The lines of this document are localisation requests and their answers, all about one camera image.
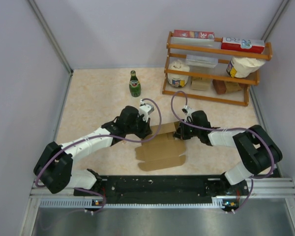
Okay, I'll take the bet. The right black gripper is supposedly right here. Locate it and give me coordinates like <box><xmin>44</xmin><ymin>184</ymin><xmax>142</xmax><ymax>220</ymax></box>
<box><xmin>174</xmin><ymin>118</ymin><xmax>201</xmax><ymax>140</ymax></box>

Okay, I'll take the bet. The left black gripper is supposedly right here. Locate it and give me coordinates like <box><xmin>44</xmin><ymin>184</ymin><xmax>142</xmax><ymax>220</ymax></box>
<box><xmin>125</xmin><ymin>114</ymin><xmax>152</xmax><ymax>140</ymax></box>

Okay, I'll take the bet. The brown cardboard box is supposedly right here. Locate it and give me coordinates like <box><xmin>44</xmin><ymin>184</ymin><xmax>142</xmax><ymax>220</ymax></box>
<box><xmin>135</xmin><ymin>121</ymin><xmax>186</xmax><ymax>172</ymax></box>

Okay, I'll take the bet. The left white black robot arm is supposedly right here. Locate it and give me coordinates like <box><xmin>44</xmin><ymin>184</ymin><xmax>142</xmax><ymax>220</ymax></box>
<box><xmin>33</xmin><ymin>103</ymin><xmax>154</xmax><ymax>195</ymax></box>

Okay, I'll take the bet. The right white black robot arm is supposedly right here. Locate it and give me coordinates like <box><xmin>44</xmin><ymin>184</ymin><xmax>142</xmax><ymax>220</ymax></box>
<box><xmin>174</xmin><ymin>105</ymin><xmax>283</xmax><ymax>196</ymax></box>

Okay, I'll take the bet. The red foil box left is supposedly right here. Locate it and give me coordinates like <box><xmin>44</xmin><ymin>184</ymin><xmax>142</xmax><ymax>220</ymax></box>
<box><xmin>173</xmin><ymin>29</ymin><xmax>215</xmax><ymax>40</ymax></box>

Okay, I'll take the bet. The red white box right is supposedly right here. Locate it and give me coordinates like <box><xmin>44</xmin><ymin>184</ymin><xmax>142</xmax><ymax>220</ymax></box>
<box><xmin>221</xmin><ymin>37</ymin><xmax>265</xmax><ymax>54</ymax></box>

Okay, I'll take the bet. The green glass bottle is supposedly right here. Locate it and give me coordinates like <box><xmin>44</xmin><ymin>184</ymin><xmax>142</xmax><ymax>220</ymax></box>
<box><xmin>129</xmin><ymin>70</ymin><xmax>141</xmax><ymax>97</ymax></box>

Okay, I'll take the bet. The tan cardboard block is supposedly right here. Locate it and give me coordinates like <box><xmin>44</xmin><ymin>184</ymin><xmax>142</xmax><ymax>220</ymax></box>
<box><xmin>191</xmin><ymin>77</ymin><xmax>211</xmax><ymax>91</ymax></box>

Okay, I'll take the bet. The white bag left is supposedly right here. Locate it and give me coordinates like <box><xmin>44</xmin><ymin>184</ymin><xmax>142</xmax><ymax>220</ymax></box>
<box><xmin>167</xmin><ymin>59</ymin><xmax>190</xmax><ymax>88</ymax></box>

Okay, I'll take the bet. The brown brick block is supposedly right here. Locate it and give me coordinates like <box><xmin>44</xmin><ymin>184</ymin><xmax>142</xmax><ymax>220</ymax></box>
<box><xmin>212</xmin><ymin>80</ymin><xmax>227</xmax><ymax>95</ymax></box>

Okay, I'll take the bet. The crumpled brown paper bag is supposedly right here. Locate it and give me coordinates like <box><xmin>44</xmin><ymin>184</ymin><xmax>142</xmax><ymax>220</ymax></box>
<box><xmin>225</xmin><ymin>81</ymin><xmax>245</xmax><ymax>93</ymax></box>

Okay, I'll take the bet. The wooden shelf rack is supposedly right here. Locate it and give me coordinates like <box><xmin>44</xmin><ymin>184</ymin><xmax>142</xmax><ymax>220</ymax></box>
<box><xmin>162</xmin><ymin>31</ymin><xmax>273</xmax><ymax>106</ymax></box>

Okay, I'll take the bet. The clear plastic container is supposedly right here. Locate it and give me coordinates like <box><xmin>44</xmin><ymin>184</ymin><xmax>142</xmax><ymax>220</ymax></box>
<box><xmin>185</xmin><ymin>55</ymin><xmax>218</xmax><ymax>68</ymax></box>

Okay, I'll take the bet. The large white bag right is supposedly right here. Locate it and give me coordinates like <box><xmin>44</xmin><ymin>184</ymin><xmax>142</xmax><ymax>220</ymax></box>
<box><xmin>226</xmin><ymin>57</ymin><xmax>266</xmax><ymax>78</ymax></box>

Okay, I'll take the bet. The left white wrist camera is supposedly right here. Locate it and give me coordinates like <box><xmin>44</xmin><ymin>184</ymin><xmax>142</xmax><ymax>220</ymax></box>
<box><xmin>138</xmin><ymin>99</ymin><xmax>154</xmax><ymax>122</ymax></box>

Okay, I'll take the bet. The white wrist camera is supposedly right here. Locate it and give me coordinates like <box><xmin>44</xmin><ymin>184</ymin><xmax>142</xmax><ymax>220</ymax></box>
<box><xmin>138</xmin><ymin>99</ymin><xmax>154</xmax><ymax>122</ymax></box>
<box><xmin>182</xmin><ymin>105</ymin><xmax>194</xmax><ymax>123</ymax></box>

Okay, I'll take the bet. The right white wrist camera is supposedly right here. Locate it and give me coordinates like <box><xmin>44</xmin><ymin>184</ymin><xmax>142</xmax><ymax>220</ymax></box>
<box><xmin>182</xmin><ymin>105</ymin><xmax>194</xmax><ymax>123</ymax></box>

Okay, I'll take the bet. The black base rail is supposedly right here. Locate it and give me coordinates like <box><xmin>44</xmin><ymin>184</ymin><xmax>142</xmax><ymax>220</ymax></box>
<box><xmin>73</xmin><ymin>175</ymin><xmax>249</xmax><ymax>204</ymax></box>

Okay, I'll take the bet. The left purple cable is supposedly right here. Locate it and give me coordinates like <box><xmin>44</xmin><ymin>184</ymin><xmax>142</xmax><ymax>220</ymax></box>
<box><xmin>34</xmin><ymin>98</ymin><xmax>162</xmax><ymax>214</ymax></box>

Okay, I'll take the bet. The purple cable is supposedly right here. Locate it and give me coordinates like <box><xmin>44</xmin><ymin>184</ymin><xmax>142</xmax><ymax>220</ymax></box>
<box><xmin>34</xmin><ymin>98</ymin><xmax>162</xmax><ymax>214</ymax></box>
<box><xmin>171</xmin><ymin>90</ymin><xmax>276</xmax><ymax>214</ymax></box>

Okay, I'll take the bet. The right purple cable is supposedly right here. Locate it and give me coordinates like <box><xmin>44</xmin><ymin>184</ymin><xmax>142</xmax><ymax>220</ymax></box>
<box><xmin>171</xmin><ymin>90</ymin><xmax>276</xmax><ymax>214</ymax></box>

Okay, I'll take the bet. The grey cable duct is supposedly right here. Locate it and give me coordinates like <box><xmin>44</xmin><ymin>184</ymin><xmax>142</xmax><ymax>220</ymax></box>
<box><xmin>40</xmin><ymin>198</ymin><xmax>236</xmax><ymax>209</ymax></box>

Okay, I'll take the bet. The aluminium corner frame post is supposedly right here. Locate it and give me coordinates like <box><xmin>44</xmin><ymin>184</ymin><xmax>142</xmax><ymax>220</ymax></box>
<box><xmin>26</xmin><ymin>0</ymin><xmax>73</xmax><ymax>75</ymax></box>

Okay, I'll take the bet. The right aluminium frame post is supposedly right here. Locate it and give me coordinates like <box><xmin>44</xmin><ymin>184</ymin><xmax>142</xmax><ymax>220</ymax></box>
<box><xmin>261</xmin><ymin>0</ymin><xmax>291</xmax><ymax>42</ymax></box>

